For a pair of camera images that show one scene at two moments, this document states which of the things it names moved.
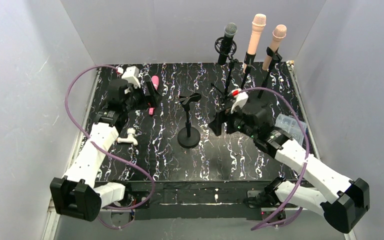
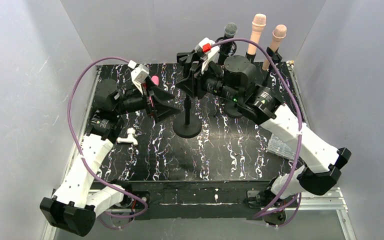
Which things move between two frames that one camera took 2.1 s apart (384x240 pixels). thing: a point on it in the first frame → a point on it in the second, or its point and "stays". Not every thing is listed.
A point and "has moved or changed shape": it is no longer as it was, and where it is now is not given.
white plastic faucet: x=130 y=139 stays
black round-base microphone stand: x=189 y=137 has moved or changed shape
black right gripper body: x=225 y=119 → x=198 y=84
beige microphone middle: x=258 y=23 stays
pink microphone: x=155 y=81 stays
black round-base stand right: x=276 y=57 stays
